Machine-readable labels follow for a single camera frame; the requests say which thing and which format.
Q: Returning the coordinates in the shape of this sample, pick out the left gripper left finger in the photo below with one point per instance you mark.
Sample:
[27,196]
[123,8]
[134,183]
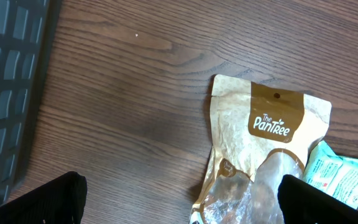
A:
[60,201]

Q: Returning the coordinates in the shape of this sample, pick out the brown Pantree snack bag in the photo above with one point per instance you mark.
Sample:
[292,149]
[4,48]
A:
[260,134]

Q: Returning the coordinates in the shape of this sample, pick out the teal snack packet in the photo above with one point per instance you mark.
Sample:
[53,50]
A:
[332,174]

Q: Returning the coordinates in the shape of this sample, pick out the dark grey plastic basket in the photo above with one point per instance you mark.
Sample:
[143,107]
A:
[27,31]

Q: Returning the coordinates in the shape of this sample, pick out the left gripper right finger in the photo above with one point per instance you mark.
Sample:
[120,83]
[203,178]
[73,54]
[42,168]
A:
[301,203]

